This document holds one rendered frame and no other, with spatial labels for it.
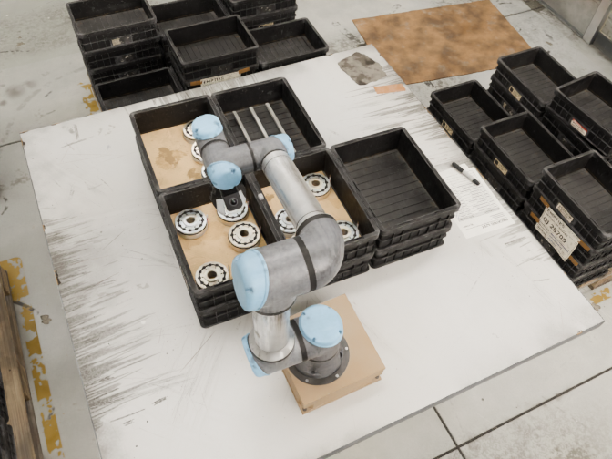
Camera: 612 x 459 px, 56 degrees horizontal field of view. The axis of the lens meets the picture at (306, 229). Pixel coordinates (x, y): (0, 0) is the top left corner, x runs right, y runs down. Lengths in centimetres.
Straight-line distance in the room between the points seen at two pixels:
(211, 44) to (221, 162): 184
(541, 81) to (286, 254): 257
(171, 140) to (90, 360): 83
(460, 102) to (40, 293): 236
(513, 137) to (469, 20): 161
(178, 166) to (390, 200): 75
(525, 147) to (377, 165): 112
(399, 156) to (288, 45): 139
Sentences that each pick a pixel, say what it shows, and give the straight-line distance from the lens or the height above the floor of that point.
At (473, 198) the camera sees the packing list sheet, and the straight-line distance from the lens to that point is 227.
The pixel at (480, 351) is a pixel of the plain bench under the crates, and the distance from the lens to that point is 192.
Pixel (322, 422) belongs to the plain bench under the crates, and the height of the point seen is 70.
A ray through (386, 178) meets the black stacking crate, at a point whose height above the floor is 83.
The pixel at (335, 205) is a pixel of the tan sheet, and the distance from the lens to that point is 196.
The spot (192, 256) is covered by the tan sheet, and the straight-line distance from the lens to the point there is 184.
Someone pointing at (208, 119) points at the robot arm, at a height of 135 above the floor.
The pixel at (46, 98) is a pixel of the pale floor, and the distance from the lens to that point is 380.
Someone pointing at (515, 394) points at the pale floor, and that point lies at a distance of 271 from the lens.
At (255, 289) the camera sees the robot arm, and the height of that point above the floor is 141.
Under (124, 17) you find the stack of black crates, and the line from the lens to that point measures 343.
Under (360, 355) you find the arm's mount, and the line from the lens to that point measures 172.
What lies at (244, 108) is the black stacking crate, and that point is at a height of 83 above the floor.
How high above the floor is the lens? 235
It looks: 54 degrees down
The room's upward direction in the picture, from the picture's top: 5 degrees clockwise
